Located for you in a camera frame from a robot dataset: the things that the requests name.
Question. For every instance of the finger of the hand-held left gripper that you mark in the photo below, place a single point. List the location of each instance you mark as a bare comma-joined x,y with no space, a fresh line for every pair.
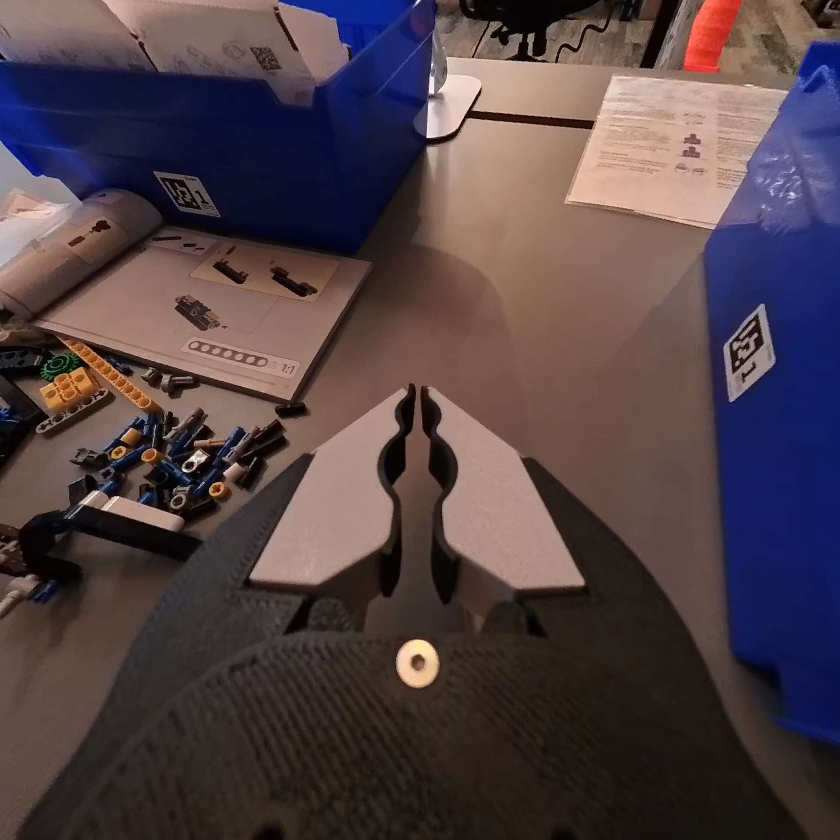
131,531

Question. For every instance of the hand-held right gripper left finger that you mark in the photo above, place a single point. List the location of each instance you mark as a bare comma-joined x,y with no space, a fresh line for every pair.
328,525

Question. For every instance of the green lego gear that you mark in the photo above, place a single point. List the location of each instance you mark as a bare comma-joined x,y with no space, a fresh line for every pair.
59,366

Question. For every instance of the black lego assembly with gear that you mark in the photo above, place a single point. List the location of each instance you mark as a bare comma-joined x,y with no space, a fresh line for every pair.
12,558

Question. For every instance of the grey lego beam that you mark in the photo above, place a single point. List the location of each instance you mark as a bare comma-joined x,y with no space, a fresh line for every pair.
72,417

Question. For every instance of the dark grey lego pin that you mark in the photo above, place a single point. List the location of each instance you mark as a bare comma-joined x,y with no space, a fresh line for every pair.
152,379
178,382

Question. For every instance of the pile of small lego pieces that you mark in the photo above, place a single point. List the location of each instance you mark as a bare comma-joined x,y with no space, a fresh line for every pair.
177,459

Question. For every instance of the black office chair base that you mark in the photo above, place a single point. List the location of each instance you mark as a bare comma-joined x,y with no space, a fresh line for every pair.
525,29

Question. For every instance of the white printed paper packaging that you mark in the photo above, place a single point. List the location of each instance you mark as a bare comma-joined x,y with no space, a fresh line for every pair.
197,39

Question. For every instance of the yellow lego block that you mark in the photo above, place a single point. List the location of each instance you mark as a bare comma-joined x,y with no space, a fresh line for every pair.
65,390

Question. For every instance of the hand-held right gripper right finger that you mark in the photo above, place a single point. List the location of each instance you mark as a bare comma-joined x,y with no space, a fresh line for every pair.
505,525

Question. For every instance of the orange cone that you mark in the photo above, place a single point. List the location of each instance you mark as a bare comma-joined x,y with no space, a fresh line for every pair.
712,33

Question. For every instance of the black curved lego beam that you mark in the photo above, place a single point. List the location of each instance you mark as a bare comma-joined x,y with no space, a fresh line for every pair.
16,358

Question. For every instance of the large blue plastic bin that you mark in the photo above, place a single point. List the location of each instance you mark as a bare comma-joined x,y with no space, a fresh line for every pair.
295,157

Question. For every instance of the black lego pin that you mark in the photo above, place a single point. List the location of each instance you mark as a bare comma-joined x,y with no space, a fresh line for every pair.
291,409

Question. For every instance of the laminated printed sheet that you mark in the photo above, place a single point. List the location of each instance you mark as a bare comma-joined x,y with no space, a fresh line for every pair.
656,151

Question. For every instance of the silver monitor stand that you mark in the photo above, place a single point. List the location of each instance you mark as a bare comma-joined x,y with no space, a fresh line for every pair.
446,105

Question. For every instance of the lego instruction booklet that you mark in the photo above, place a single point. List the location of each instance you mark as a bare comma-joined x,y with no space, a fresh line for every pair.
262,308

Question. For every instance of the long yellow lego beam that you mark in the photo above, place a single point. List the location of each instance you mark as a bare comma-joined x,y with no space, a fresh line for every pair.
111,374

